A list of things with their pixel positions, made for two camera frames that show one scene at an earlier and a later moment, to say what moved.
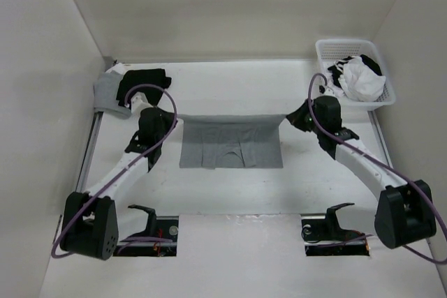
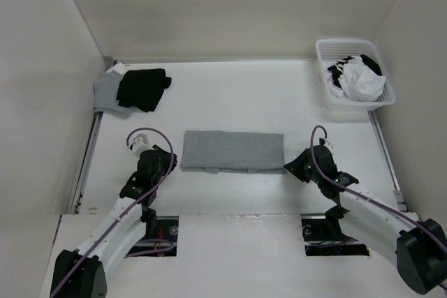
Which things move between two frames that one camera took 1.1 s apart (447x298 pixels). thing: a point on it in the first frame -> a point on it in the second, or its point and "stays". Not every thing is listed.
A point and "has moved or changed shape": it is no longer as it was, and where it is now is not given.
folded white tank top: [121, 68] stays
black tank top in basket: [369, 63] stays
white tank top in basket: [359, 81] stays
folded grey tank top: [105, 91] stays
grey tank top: [225, 141] has moved or changed shape
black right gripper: [295, 118] -> [295, 166]
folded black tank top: [134, 77] stays
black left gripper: [170, 118] -> [167, 159]
